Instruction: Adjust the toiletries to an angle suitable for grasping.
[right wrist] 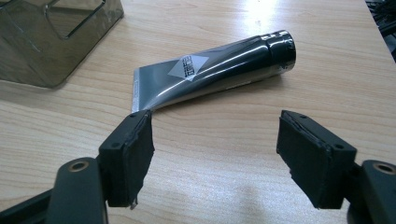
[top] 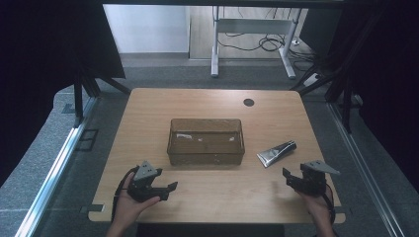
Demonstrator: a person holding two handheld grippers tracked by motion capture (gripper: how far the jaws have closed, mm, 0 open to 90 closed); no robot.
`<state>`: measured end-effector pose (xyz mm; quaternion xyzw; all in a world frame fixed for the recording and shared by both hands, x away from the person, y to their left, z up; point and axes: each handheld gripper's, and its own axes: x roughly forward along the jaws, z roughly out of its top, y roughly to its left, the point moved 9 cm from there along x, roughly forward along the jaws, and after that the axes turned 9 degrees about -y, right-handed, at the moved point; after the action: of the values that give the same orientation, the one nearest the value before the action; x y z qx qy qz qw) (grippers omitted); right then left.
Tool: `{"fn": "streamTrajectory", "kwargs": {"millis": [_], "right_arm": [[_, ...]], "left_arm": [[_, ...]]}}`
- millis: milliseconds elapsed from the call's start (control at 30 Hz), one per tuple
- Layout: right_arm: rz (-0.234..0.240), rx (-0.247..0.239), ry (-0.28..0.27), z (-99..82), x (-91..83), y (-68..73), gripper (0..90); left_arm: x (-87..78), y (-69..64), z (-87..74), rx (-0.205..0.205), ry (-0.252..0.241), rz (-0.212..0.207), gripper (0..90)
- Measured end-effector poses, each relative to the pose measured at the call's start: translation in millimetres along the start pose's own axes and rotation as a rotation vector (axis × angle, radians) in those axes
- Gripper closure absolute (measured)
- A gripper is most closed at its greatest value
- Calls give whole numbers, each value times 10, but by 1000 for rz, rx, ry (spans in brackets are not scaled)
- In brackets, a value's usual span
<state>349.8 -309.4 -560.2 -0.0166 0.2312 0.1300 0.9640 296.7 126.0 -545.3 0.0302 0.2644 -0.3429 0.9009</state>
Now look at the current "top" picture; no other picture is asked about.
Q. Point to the black round table grommet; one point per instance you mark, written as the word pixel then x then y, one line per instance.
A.
pixel 248 102

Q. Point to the black curtain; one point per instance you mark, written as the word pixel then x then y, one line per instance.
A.
pixel 382 65
pixel 42 65

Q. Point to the white metal desk frame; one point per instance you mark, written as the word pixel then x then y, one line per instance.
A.
pixel 255 25

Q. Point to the aluminium floor rail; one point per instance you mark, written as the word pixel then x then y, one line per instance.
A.
pixel 362 171
pixel 52 171

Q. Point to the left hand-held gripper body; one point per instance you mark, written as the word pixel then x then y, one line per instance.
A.
pixel 142 189

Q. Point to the white power strip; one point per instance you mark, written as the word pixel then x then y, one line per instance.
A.
pixel 312 79

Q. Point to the silver tube with black cap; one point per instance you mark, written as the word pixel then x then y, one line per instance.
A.
pixel 275 153

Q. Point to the person's left hand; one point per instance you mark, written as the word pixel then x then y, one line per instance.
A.
pixel 126 207

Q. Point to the person's right hand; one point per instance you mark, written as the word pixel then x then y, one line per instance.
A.
pixel 318 209

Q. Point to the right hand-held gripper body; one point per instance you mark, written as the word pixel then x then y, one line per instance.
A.
pixel 313 182

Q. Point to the black metal frame strut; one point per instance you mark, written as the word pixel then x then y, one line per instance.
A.
pixel 346 105
pixel 78 98

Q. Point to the clear brown plastic box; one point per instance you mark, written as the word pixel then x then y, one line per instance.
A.
pixel 206 146

